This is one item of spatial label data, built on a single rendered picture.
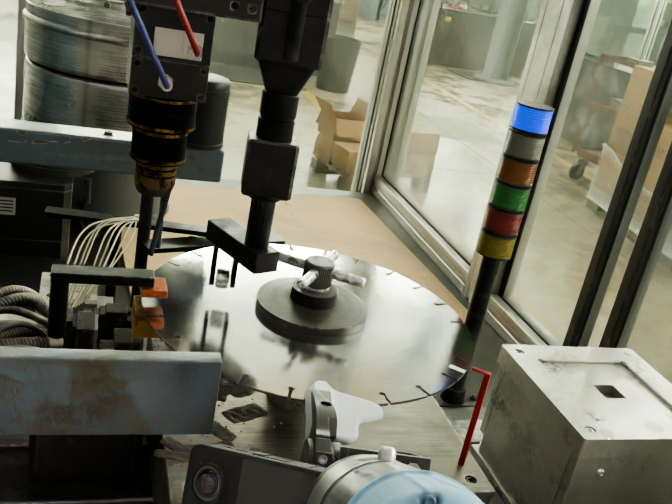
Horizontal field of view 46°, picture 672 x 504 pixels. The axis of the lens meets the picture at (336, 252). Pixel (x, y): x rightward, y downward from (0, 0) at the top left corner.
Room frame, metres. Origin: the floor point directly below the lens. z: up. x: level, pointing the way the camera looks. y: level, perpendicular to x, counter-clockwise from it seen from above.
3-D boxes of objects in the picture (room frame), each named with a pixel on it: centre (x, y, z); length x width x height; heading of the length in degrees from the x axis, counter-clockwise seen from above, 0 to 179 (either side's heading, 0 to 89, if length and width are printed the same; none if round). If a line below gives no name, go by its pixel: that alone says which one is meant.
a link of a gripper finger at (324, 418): (0.48, -0.02, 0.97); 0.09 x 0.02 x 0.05; 7
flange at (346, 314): (0.71, 0.01, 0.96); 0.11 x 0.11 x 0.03
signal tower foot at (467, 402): (0.93, -0.19, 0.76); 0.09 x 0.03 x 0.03; 110
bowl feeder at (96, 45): (1.37, 0.44, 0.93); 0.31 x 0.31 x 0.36
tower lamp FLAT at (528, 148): (0.93, -0.19, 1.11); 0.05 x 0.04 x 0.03; 20
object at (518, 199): (0.93, -0.19, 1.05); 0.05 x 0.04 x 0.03; 20
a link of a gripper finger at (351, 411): (0.53, -0.03, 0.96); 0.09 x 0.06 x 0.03; 7
